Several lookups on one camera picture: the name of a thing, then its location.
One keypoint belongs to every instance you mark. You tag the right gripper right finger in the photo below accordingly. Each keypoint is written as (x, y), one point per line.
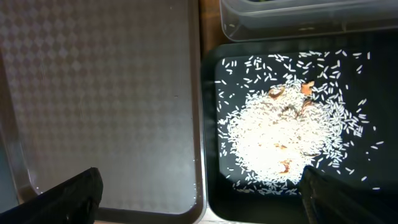
(329, 200)

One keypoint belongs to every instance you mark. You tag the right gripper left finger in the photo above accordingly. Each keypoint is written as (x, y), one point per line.
(75, 201)

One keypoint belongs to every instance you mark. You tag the pile of rice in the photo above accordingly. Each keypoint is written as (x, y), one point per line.
(278, 113)

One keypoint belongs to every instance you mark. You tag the black tray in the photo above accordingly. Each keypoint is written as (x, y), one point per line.
(376, 155)

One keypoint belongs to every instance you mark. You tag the dark brown serving tray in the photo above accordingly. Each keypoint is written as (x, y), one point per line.
(111, 84)

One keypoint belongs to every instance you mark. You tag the clear plastic bin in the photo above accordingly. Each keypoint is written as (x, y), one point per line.
(244, 20)

